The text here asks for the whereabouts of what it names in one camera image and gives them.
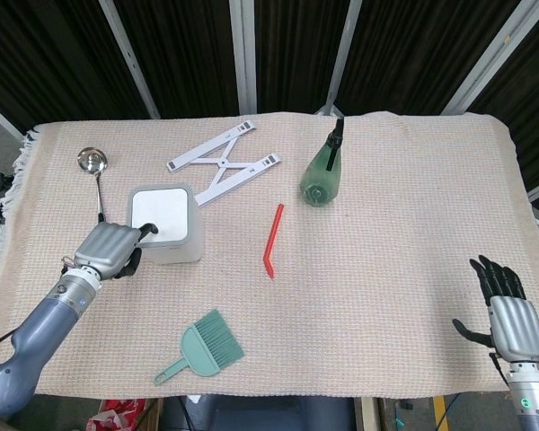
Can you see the white folding laptop stand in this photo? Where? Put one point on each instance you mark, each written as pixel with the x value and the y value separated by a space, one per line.
pixel 222 162

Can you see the white square trash bin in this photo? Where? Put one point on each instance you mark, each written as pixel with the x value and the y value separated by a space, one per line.
pixel 179 215

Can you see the white frame bar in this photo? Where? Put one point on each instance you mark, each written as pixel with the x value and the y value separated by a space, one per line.
pixel 243 54
pixel 489 58
pixel 130 58
pixel 343 54
pixel 0 116

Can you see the green dustpan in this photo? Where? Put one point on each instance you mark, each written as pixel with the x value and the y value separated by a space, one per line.
pixel 195 354

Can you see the red bent straw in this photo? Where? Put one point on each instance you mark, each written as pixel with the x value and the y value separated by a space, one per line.
pixel 274 233

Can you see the beige woven tablecloth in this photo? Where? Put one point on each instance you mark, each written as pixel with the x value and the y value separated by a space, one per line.
pixel 364 292

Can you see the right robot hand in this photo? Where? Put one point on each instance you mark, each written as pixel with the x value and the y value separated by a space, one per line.
pixel 516 330

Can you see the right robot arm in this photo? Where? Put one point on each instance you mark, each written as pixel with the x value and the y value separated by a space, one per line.
pixel 534 399

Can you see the dark robot base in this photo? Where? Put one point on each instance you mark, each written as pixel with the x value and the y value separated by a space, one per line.
pixel 260 413

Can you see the red and white bag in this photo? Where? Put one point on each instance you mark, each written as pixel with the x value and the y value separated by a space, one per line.
pixel 117 413

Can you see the green spray bottle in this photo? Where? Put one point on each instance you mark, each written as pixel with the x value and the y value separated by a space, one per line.
pixel 321 179

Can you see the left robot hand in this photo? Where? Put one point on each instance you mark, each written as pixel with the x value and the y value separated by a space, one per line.
pixel 105 249

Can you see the green hand brush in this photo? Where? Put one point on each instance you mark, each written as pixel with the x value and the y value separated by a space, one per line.
pixel 220 341

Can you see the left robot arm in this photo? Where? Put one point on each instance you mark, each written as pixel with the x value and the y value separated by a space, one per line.
pixel 31 341

